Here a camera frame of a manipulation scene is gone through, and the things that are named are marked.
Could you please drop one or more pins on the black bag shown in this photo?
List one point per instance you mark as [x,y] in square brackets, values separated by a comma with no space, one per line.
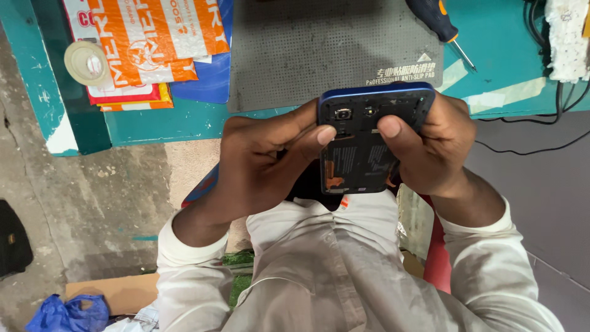
[14,239]

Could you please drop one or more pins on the brown cardboard sheet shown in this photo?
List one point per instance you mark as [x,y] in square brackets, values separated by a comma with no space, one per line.
[120,290]

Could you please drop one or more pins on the clear adhesive tape roll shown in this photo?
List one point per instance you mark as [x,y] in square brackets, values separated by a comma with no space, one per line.
[85,63]

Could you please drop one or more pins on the red plastic chair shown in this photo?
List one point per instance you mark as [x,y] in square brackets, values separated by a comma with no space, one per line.
[437,258]

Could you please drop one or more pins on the white red courier bag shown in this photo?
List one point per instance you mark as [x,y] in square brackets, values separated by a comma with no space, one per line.
[76,18]

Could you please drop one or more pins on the blue courier bag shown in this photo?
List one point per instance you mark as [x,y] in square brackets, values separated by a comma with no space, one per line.
[207,78]

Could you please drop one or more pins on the clear plastic wrap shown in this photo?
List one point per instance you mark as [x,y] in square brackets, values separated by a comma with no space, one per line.
[414,221]

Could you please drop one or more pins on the white knitted cloth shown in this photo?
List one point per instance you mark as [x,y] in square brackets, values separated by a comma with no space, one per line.
[567,37]

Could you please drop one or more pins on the person's right hand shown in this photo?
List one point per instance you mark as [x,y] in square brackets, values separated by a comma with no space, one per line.
[438,152]

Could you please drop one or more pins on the blue plastic bag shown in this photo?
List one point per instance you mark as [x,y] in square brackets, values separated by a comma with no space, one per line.
[69,316]

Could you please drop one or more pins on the person's left hand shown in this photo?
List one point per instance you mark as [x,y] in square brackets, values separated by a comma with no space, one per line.
[251,170]

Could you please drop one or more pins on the blue smartphone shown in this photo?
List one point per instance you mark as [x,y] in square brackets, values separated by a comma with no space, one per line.
[359,156]

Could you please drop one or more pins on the person's white shirt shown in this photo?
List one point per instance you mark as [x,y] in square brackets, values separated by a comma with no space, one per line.
[341,276]

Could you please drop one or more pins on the blue red flat packet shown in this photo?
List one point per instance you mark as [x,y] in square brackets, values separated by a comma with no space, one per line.
[203,186]

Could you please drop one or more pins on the yellow orange courier bag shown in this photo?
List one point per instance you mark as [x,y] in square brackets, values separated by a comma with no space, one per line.
[138,105]

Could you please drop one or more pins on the orange white courier bag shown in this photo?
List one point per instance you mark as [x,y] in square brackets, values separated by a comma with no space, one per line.
[156,32]

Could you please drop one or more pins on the green grass mat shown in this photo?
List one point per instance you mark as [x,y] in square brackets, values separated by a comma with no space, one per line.
[239,276]

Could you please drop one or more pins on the strips of pale masking tape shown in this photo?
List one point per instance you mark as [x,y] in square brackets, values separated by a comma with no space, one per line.
[502,94]

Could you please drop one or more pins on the grey perforated anti-slip mat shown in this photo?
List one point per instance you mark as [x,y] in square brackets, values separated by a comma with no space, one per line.
[322,46]

